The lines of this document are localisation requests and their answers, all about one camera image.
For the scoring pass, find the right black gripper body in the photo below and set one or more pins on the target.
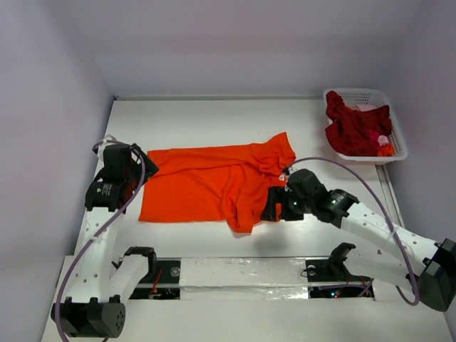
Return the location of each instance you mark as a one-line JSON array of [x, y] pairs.
[[276, 204]]

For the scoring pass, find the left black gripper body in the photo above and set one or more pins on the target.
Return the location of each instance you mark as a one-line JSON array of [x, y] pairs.
[[135, 174]]

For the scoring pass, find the orange t shirt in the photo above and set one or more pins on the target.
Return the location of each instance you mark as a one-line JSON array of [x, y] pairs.
[[213, 184]]

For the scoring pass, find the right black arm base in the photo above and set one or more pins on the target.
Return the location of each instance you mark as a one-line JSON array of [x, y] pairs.
[[330, 280]]

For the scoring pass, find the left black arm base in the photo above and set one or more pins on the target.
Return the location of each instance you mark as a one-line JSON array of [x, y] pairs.
[[164, 284]]

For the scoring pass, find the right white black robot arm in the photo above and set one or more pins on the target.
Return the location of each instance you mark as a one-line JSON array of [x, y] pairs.
[[404, 259]]

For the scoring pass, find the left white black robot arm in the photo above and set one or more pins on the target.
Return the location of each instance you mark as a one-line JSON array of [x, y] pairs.
[[90, 302]]

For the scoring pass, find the dark red t shirt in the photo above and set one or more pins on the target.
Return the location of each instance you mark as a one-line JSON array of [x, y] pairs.
[[356, 133]]

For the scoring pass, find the small orange cloth in basket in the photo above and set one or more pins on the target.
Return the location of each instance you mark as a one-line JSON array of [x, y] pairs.
[[386, 150]]

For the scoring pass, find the white plastic basket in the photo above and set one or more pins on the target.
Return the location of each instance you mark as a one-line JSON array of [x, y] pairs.
[[365, 99]]

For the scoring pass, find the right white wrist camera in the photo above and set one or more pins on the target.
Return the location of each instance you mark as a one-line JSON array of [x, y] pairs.
[[286, 173]]

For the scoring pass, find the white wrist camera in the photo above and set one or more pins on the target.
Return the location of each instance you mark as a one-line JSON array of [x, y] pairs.
[[286, 173], [98, 147]]

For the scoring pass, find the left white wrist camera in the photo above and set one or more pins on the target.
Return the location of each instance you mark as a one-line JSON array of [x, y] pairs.
[[98, 147]]

